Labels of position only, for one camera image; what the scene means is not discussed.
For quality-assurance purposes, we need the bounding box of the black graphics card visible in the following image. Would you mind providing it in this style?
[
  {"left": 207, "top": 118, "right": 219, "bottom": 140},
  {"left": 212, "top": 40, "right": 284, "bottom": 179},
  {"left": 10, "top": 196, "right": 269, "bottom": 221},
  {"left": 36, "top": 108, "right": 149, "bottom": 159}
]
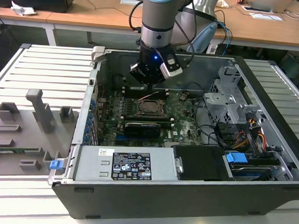
[{"left": 123, "top": 120, "right": 163, "bottom": 140}]

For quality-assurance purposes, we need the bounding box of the orange yellow wire bundle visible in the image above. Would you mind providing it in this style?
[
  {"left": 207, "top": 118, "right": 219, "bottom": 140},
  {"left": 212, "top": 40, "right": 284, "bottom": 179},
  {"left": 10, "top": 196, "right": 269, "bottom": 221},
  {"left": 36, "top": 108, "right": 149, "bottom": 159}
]
[{"left": 233, "top": 117, "right": 268, "bottom": 151}]

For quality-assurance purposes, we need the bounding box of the black PC case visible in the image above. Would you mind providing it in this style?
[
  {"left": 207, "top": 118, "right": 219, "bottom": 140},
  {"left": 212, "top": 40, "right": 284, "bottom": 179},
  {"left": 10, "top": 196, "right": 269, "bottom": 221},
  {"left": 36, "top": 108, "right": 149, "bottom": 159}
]
[{"left": 47, "top": 45, "right": 299, "bottom": 224}]

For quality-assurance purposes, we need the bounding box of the grey case handle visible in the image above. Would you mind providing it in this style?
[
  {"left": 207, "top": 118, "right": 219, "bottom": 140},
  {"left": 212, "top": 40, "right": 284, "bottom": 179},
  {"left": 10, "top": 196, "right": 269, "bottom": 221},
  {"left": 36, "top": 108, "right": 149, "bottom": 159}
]
[{"left": 91, "top": 46, "right": 107, "bottom": 63}]

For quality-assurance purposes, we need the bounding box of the crumpled white paper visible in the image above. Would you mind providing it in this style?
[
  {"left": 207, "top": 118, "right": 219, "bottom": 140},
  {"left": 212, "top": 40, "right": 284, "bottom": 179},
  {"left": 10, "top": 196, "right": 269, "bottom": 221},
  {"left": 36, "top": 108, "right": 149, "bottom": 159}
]
[{"left": 10, "top": 0, "right": 38, "bottom": 17}]

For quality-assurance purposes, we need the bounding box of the white power adapter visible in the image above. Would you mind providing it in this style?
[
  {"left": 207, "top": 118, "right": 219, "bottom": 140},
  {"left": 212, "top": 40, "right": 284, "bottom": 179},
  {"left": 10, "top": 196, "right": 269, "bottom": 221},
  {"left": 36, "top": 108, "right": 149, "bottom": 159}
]
[{"left": 206, "top": 41, "right": 219, "bottom": 55}]

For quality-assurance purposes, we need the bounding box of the hard disk in blue carrier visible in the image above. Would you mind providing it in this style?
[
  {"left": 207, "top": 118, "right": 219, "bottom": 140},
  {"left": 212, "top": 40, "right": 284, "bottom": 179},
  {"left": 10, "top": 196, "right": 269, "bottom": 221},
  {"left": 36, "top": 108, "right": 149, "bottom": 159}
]
[{"left": 222, "top": 150, "right": 281, "bottom": 184}]

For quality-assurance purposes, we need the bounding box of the silver square CPU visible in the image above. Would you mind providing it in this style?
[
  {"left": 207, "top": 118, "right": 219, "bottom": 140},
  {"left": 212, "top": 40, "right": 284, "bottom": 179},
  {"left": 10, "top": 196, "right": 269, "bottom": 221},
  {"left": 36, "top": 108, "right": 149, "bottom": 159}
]
[{"left": 142, "top": 101, "right": 163, "bottom": 113}]

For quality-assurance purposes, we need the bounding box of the blue expansion slot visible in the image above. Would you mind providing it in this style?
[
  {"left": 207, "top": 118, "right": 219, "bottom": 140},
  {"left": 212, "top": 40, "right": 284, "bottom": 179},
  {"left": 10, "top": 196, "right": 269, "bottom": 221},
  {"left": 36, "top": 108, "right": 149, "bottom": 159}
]
[{"left": 115, "top": 131, "right": 127, "bottom": 146}]

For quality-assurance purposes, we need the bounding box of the blue plastic latch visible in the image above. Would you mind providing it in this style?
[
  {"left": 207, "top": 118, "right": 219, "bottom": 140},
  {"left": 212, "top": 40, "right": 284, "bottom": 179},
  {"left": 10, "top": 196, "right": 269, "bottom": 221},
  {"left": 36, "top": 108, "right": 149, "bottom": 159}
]
[{"left": 49, "top": 159, "right": 63, "bottom": 170}]

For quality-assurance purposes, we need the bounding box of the silver finned heatsink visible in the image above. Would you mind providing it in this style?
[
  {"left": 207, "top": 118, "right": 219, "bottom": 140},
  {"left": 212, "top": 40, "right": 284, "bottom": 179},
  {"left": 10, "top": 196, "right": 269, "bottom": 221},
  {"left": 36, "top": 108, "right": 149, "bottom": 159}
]
[{"left": 179, "top": 122, "right": 191, "bottom": 138}]

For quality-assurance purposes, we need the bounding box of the pale blue teach pendant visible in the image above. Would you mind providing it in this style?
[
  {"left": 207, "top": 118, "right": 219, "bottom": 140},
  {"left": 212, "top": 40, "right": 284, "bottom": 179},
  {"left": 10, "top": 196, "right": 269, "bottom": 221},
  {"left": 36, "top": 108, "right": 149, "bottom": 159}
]
[{"left": 191, "top": 21, "right": 219, "bottom": 55}]

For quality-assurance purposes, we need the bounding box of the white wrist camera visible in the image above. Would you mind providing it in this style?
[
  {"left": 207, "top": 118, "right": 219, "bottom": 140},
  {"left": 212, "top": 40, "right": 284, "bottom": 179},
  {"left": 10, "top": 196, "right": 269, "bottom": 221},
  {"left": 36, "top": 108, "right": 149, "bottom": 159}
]
[{"left": 159, "top": 53, "right": 184, "bottom": 80}]

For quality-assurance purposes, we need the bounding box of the metal socket cover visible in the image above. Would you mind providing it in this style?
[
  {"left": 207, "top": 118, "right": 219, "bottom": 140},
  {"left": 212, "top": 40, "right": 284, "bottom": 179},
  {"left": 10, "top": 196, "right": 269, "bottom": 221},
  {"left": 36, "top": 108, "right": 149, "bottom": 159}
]
[{"left": 136, "top": 98, "right": 170, "bottom": 117}]

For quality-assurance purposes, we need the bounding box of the metal locking lever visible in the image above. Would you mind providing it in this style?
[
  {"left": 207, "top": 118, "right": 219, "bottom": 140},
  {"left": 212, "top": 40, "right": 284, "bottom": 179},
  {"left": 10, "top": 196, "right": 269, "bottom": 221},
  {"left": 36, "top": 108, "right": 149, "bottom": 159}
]
[{"left": 137, "top": 91, "right": 160, "bottom": 102}]

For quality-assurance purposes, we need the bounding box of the CPU socket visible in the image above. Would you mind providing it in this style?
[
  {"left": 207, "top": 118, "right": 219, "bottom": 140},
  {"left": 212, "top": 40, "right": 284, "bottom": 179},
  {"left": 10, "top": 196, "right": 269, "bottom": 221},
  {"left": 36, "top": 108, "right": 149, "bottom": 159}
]
[{"left": 135, "top": 98, "right": 172, "bottom": 118}]

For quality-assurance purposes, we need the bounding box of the grey laptop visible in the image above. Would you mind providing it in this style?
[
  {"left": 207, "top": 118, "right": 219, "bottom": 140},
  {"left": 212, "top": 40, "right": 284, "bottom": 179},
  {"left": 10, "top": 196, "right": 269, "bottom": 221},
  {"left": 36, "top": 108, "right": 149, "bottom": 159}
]
[{"left": 248, "top": 0, "right": 293, "bottom": 13}]

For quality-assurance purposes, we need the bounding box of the grey parts rack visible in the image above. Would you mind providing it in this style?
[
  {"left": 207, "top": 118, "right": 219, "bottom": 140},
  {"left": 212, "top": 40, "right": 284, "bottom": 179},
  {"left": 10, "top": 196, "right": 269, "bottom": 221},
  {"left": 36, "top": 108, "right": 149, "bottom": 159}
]
[{"left": 0, "top": 87, "right": 80, "bottom": 179}]

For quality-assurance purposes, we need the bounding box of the green motherboard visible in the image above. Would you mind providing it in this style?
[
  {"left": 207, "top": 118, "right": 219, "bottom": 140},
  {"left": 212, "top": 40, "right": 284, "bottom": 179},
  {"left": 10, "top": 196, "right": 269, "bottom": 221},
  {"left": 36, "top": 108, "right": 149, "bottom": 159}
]
[{"left": 94, "top": 88, "right": 208, "bottom": 151}]

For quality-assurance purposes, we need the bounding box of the metal drive cage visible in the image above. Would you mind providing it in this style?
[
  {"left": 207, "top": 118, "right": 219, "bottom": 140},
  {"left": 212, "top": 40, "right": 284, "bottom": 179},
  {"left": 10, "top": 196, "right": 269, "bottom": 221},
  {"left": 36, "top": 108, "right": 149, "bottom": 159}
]
[{"left": 202, "top": 64, "right": 268, "bottom": 127}]

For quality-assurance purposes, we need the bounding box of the grey power supply unit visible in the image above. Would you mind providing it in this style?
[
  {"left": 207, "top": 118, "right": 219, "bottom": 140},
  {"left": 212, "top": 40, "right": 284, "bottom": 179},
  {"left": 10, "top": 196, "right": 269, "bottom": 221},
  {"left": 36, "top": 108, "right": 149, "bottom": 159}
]
[{"left": 73, "top": 143, "right": 182, "bottom": 186}]

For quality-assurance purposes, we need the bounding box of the black plastic shroud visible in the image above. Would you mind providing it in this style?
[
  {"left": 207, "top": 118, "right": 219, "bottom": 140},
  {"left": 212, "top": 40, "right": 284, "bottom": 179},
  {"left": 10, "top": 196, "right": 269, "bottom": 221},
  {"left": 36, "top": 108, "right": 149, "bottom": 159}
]
[{"left": 173, "top": 144, "right": 235, "bottom": 183}]

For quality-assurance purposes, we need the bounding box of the black wire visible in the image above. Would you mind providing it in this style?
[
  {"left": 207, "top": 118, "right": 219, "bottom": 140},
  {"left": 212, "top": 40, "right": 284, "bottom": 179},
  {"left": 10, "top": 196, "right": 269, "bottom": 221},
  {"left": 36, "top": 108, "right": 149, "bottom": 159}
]
[{"left": 182, "top": 81, "right": 209, "bottom": 98}]

